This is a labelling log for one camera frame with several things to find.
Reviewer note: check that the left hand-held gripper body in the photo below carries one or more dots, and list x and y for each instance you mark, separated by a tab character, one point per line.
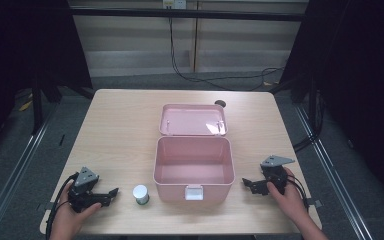
84	181

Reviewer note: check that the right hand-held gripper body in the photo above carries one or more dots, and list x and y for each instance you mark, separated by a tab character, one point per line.
275	171

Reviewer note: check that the person's right hand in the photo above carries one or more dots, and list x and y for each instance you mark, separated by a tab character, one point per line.
288	200

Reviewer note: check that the person's left hand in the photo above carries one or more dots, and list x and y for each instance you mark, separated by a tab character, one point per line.
67	220

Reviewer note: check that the small white cylindrical container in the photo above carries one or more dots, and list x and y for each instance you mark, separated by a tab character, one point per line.
140	194

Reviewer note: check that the pink storage box with lid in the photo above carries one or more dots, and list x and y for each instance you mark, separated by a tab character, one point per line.
193	156

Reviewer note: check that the black stand leg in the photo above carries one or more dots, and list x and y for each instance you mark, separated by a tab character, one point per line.
37	106

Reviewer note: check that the black curtain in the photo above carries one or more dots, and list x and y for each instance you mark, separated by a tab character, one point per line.
23	46
356	83

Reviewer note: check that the metal floor rail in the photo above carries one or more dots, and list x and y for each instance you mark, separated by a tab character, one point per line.
333	173
10	181

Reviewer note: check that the black horizontal frame bar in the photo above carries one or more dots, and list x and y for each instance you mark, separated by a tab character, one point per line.
186	14

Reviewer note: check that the white wall socket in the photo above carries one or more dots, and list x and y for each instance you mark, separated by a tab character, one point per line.
174	3

